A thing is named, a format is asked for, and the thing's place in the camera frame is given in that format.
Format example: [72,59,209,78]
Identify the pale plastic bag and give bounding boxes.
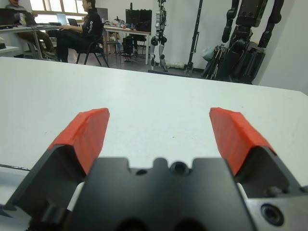
[201,46,215,62]

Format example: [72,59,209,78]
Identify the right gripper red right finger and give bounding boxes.
[208,106,303,200]

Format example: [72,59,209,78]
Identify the dark laptop with stickers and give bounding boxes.
[18,12,38,26]

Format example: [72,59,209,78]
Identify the bright window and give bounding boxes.
[30,0,85,24]

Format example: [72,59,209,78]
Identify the black computer tower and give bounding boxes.
[122,36,134,55]

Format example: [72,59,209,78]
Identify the white humanoid robot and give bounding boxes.
[148,0,186,77]

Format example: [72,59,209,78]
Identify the folded black cart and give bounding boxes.
[201,44,231,80]

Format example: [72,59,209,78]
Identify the small white side table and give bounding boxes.
[0,45,20,58]

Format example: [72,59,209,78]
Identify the black humanoid robot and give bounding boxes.
[221,0,284,84]

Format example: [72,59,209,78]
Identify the grey office desk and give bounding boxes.
[0,24,61,61]

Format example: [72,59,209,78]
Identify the black pole stand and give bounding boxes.
[185,0,204,77]

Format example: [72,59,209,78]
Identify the white work table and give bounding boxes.
[103,25,152,65]

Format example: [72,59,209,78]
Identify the black folding chair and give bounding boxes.
[76,26,110,68]

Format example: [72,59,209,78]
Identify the seated person in black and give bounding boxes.
[56,0,104,63]

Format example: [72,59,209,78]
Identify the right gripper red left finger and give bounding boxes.
[4,107,110,223]

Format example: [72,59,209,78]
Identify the seated person brown trousers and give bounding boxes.
[4,0,57,55]

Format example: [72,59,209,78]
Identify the grey computer monitor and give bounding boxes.
[95,7,108,25]

